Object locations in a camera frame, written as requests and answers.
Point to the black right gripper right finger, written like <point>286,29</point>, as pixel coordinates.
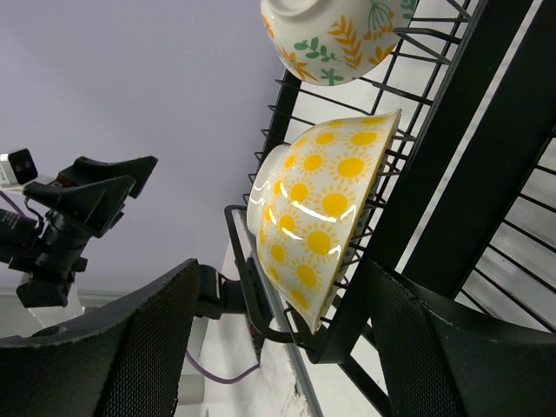
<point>441,358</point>

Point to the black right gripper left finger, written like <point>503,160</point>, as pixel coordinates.
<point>122,359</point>

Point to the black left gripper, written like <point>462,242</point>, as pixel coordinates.
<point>90,208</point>

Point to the yellow sun pattern bowl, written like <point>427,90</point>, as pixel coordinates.
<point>306,200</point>

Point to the white floral leaf bowl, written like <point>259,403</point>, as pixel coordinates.
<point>331,42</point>

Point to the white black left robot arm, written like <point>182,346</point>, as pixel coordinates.
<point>21,233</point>

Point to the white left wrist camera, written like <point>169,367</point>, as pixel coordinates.
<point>17,168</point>

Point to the black wire dish rack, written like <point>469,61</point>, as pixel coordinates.
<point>442,217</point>

